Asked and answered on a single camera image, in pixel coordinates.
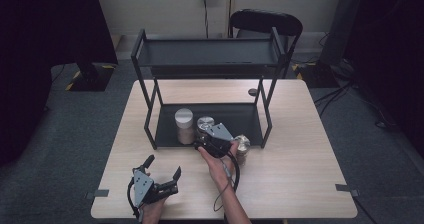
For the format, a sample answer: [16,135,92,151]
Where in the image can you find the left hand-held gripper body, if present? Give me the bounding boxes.
[131,168,180,209]

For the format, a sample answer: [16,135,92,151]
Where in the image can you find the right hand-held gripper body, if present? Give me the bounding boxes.
[199,122,235,159]

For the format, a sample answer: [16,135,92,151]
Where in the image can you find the silver-lidded glass jar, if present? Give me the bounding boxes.
[195,115,216,141]

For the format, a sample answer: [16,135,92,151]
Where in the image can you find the black metal two-tier rack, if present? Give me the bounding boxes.
[130,26,288,151]

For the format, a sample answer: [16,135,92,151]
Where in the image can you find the white-lidded spice jar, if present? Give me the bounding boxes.
[174,108,196,146]

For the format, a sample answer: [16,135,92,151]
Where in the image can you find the clear-lidded brown spice jar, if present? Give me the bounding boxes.
[233,134,252,167]

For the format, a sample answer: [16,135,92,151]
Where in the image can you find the person's left hand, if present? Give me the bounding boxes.
[139,197,168,224]

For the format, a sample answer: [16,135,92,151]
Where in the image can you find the person's right hand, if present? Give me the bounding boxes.
[197,140,240,189]

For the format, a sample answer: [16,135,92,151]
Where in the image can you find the black stand base yellow stripes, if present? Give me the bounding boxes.
[291,62,339,89]
[64,62,117,92]

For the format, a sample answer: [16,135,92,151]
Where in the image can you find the black chair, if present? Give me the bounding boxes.
[228,8,304,80]

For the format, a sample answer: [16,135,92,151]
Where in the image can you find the dark curtain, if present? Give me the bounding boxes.
[0,0,118,167]
[343,0,424,148]

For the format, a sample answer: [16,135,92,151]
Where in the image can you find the dark grey stand column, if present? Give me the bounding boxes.
[319,0,365,67]

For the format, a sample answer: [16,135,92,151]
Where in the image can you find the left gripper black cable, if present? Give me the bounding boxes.
[126,178,142,220]

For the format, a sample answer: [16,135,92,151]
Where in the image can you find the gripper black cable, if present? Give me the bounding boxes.
[126,178,142,220]
[213,150,242,213]

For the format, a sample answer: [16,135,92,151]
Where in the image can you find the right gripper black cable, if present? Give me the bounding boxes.
[213,150,242,213]

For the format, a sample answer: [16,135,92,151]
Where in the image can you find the grey table edge bracket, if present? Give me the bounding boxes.
[84,189,110,200]
[335,183,361,198]

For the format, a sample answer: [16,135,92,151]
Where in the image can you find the black floor cables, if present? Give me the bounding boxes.
[313,80,355,118]

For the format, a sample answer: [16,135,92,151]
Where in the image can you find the black power cable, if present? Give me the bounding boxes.
[201,0,210,39]

